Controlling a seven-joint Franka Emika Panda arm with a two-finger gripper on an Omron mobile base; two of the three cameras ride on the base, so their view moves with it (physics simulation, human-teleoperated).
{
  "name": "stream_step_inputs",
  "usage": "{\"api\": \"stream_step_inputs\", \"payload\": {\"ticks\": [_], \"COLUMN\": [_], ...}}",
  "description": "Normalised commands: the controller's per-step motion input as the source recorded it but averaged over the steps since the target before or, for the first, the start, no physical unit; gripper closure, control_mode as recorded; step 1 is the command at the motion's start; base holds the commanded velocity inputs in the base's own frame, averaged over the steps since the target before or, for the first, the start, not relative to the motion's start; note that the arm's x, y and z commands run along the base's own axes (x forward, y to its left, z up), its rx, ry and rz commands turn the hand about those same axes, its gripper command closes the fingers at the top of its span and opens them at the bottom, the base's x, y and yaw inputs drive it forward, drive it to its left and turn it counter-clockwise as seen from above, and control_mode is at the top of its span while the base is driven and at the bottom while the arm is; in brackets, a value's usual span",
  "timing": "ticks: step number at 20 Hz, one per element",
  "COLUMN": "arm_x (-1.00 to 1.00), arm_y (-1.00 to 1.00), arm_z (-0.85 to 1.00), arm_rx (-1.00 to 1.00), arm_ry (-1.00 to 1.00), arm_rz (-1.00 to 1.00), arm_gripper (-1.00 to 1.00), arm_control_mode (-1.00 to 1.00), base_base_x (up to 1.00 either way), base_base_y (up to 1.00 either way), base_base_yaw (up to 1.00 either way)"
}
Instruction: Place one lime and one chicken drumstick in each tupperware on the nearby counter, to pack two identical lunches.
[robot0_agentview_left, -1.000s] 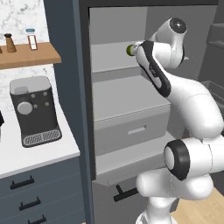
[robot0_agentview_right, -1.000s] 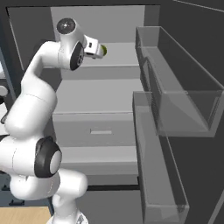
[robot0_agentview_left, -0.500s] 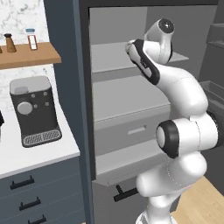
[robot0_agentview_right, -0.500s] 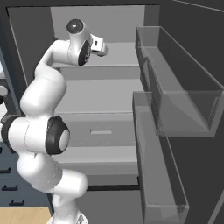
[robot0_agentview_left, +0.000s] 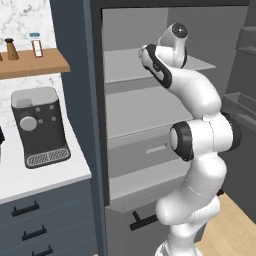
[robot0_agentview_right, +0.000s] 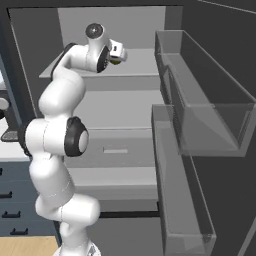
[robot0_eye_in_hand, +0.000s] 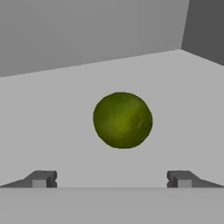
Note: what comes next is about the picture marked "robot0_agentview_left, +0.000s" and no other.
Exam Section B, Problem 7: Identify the grey fridge shelf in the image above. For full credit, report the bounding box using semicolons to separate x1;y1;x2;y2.
105;85;195;140
103;47;217;85

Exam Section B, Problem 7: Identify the grey fridge crisper drawer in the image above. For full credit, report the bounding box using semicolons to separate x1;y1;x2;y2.
107;130;189;180

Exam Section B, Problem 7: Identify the dark blue tall cabinet panel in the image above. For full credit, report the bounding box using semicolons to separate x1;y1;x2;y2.
49;0;110;256

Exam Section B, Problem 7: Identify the black and grey coffee machine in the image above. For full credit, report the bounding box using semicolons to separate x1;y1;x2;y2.
10;86;72;170

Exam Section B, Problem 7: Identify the grey open fridge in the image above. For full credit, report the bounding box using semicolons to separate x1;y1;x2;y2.
89;0;252;214

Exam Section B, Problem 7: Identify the dark blue drawer front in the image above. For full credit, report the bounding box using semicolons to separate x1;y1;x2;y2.
0;209;97;249
0;233;98;256
0;179;94;228

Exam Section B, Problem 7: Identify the grey freezer drawer front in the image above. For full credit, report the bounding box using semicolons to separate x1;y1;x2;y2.
105;186;208;256

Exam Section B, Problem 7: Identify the grey fridge door bin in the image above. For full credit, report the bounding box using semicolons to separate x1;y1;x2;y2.
235;25;256;56
221;92;256;127

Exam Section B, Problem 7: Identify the grey fridge door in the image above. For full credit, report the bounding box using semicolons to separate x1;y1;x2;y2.
221;0;256;222

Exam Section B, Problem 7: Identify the spice jar with blue lid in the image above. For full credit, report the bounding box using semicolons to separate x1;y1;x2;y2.
28;32;45;59

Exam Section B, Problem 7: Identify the black countertop appliance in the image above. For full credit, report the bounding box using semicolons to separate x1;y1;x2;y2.
0;125;6;162

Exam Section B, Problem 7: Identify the brown pepper mill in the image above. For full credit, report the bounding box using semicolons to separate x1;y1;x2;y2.
4;37;20;62

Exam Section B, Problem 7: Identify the pale crisper drawer handle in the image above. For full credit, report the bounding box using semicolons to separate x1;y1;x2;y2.
145;143;170;155

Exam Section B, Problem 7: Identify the black freezer drawer handle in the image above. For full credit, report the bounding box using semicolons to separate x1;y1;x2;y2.
129;210;160;232

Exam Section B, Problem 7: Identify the wooden wall shelf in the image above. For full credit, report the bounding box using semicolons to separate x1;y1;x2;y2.
0;47;71;81

